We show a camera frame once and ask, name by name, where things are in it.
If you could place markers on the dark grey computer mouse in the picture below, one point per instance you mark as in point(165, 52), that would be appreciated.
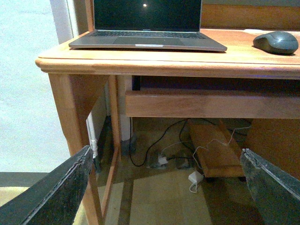
point(277, 42)

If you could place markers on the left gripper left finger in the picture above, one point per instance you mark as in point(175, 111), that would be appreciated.
point(55, 199)

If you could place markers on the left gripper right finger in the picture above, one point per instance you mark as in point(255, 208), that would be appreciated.
point(275, 192)

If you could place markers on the grey laptop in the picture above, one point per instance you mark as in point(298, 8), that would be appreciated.
point(148, 24)

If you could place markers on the white pipe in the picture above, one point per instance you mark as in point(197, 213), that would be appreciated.
point(92, 135)

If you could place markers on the wooden rolling footrest stand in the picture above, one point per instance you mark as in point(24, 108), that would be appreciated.
point(218, 152)

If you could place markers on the wooden keyboard tray drawer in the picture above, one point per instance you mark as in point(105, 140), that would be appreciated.
point(207, 97)

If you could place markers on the wooden desk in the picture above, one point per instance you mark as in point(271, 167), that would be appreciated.
point(77, 78)

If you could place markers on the floor power socket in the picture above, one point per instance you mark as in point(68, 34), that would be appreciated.
point(159, 161)

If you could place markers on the white power adapter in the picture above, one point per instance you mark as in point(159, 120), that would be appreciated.
point(195, 178)

